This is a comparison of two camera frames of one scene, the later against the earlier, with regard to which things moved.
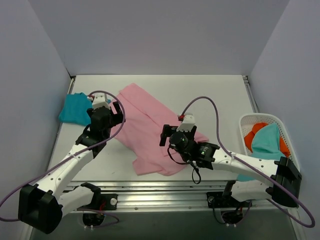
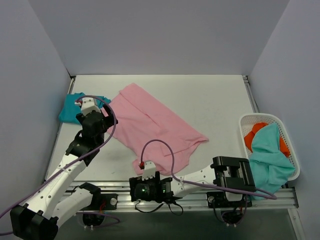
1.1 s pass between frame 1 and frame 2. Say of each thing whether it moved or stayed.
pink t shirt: stayed
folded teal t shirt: stayed
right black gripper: moved
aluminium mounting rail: stayed
